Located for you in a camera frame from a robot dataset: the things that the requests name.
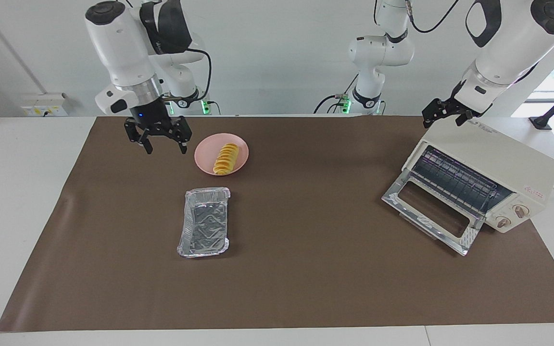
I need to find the golden sliced bread loaf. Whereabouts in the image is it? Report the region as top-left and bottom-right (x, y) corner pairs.
(213, 143), (240, 175)

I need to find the aluminium foil tray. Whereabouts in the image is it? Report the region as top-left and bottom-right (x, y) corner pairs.
(177, 187), (232, 259)

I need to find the cream toaster oven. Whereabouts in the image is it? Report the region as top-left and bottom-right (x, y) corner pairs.
(402, 118), (554, 234)

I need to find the glass oven door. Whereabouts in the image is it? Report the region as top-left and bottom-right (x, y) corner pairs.
(382, 168), (487, 256)

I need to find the pink round plate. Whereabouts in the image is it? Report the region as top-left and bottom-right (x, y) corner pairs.
(194, 133), (249, 176)

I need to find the brown table mat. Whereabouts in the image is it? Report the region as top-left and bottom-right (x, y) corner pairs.
(0, 115), (554, 332)

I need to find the wire oven rack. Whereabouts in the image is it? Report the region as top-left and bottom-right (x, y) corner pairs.
(409, 146), (504, 215)

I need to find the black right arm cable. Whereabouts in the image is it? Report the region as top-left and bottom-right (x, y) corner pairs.
(162, 47), (213, 103)

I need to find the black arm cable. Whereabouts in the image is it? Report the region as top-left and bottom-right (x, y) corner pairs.
(404, 0), (461, 36)
(162, 47), (213, 103)

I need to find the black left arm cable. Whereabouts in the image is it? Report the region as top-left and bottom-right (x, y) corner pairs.
(404, 0), (461, 36)

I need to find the black left base cable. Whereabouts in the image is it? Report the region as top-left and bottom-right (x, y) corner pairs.
(313, 74), (360, 114)

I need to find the white wall power outlet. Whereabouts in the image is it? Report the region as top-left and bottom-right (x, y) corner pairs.
(20, 93), (69, 117)

